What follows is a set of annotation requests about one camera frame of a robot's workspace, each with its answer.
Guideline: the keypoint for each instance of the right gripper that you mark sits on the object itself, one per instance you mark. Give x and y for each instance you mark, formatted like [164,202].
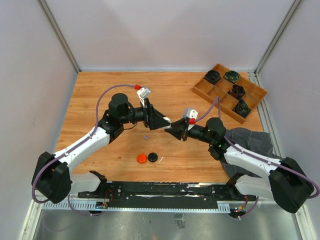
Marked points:
[179,129]

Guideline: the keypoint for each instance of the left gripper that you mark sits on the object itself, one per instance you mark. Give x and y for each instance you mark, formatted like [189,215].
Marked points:
[153,119]

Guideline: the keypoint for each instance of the black earbud case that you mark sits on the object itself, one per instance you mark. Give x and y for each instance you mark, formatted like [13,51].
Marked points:
[152,157]

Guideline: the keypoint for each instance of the orange earbud case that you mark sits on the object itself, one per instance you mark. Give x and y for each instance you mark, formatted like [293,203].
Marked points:
[142,158]

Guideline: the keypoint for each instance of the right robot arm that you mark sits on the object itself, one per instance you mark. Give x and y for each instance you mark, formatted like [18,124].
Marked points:
[279,180]

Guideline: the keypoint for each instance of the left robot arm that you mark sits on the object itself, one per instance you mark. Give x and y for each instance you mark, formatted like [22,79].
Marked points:
[53,176]

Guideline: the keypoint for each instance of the dark rolled cloth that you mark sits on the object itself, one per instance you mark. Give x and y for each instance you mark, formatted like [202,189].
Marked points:
[212,76]
[232,76]
[237,91]
[242,109]

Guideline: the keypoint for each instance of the wooden divided tray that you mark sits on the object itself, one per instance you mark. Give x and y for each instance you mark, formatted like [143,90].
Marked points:
[209,92]

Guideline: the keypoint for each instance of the grey checked cloth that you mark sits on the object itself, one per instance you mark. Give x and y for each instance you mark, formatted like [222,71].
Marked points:
[255,141]

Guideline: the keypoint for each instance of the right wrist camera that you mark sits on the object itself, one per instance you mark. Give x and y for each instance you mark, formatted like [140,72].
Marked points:
[190,113]

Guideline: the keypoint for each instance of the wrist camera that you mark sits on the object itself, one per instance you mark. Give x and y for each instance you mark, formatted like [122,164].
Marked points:
[190,113]
[143,92]

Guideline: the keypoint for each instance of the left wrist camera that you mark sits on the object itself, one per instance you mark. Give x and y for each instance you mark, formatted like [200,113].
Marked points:
[143,92]

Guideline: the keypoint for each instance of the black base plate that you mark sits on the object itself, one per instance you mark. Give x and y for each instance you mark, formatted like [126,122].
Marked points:
[164,194]

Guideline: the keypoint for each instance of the grey cable duct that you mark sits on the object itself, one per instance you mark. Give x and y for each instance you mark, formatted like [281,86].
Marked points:
[94,205]

